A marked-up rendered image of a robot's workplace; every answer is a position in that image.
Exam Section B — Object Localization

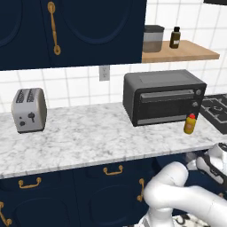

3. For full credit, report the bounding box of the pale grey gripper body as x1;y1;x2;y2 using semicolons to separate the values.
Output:
185;152;206;171

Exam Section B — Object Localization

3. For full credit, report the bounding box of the navy drawer front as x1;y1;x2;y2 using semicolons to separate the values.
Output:
71;158;156;182
0;171;74;194
153;151;207;169

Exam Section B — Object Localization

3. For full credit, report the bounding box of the yellow bottle with red cap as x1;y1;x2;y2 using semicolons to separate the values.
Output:
183;113;197;135

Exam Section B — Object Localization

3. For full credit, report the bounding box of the black gas hob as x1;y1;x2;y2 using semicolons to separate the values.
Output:
200;93;227;136

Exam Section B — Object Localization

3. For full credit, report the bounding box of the dark grey toaster oven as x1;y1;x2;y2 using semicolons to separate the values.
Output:
122;69;207;128

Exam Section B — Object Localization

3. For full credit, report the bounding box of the navy lower cupboard door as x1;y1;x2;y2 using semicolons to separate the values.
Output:
0;189;74;227
72;176;150;227

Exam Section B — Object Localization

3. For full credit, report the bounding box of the navy cupboard door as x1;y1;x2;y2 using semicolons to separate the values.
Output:
0;189;74;227
72;176;150;227
0;0;51;71
48;0;148;68

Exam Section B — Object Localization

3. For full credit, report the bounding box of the dark brown bottle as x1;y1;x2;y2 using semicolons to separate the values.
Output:
168;26;182;50

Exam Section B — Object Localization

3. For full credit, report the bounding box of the grey jar with black lid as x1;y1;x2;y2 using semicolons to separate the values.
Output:
143;25;166;54

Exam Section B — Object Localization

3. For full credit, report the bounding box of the navy upper cupboard door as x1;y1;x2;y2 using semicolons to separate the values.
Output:
48;0;148;68
0;0;51;71

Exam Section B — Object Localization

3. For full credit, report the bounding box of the black range hood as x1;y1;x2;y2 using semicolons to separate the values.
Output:
202;0;227;6

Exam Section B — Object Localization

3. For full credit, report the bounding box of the silver two-slot toaster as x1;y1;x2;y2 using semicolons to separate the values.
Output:
11;87;48;134

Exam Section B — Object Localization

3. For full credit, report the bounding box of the brass cupboard door handle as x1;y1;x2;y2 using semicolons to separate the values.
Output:
0;201;13;227
136;177;146;203

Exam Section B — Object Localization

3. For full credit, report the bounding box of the brass drawer handle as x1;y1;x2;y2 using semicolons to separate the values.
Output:
102;164;124;176
18;176;43;190

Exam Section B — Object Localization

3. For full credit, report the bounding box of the wooden wall shelf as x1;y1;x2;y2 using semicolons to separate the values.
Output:
141;39;221;64

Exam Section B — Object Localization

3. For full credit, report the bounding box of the white wall outlet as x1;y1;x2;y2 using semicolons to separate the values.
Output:
98;65;111;82

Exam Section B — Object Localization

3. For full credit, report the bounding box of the long brass cupboard handle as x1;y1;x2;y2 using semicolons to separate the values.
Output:
47;1;62;57

